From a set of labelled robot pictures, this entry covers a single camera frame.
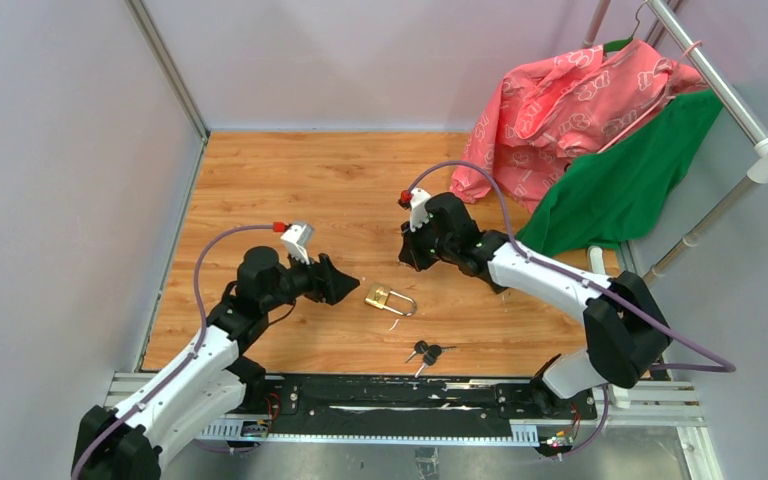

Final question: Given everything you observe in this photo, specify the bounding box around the brass padlock steel shackle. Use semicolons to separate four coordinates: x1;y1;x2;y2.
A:
364;283;418;317

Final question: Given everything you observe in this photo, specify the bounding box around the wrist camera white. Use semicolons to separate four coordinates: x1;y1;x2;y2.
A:
273;222;314;265
398;187;432;232

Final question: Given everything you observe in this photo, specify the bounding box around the metal clothes rack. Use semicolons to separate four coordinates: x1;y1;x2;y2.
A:
581;0;768;409

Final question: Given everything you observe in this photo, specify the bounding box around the green garment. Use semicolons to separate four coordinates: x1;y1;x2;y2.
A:
516;91;723;256

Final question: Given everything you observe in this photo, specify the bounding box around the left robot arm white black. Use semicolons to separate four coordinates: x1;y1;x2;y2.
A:
71;246;360;479

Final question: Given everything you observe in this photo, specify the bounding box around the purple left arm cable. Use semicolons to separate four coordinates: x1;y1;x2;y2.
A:
70;223;286;480

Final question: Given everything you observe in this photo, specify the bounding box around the pink patterned garment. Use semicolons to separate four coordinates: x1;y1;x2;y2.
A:
450;40;707;211

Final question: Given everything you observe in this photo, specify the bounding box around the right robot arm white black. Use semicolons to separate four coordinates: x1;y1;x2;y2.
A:
398;188;672;418

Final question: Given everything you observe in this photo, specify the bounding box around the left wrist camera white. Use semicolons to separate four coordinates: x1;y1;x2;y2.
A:
273;222;314;265

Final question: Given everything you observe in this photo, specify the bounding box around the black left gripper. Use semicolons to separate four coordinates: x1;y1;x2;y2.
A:
262;244;360;313

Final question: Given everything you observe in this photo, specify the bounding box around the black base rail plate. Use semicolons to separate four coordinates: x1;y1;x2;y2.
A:
108;372;703;446

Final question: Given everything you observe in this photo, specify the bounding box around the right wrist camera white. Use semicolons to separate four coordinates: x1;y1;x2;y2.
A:
398;187;432;232

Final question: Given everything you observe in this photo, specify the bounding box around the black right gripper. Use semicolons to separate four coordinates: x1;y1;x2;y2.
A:
399;213;457;272

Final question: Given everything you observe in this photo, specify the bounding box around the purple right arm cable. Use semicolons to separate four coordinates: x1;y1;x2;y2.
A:
407;160;737;458

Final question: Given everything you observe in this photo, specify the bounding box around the aluminium corner frame post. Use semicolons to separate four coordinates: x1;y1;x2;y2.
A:
124;0;210;145

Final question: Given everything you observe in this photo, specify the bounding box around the black-headed key bunch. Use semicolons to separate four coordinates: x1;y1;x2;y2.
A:
405;340;456;378

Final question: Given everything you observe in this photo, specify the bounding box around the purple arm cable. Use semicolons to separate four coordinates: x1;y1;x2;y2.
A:
407;160;737;458
70;223;286;480

